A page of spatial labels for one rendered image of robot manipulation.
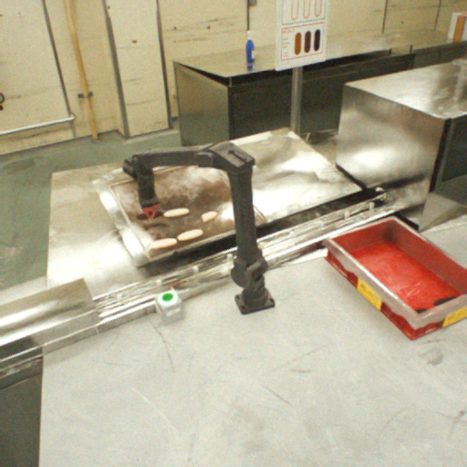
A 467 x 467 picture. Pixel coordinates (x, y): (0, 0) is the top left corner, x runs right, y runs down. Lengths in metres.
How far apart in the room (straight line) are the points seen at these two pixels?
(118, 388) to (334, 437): 0.59
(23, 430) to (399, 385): 1.19
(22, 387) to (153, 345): 0.42
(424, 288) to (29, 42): 4.22
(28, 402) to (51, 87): 3.87
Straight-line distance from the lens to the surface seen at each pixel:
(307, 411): 1.25
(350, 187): 2.07
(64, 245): 1.94
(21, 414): 1.66
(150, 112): 5.06
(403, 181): 1.92
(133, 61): 4.89
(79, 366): 1.42
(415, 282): 1.68
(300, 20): 2.42
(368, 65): 4.11
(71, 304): 1.48
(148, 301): 1.50
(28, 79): 5.01
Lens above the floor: 1.85
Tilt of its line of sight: 34 degrees down
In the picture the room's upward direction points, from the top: 2 degrees counter-clockwise
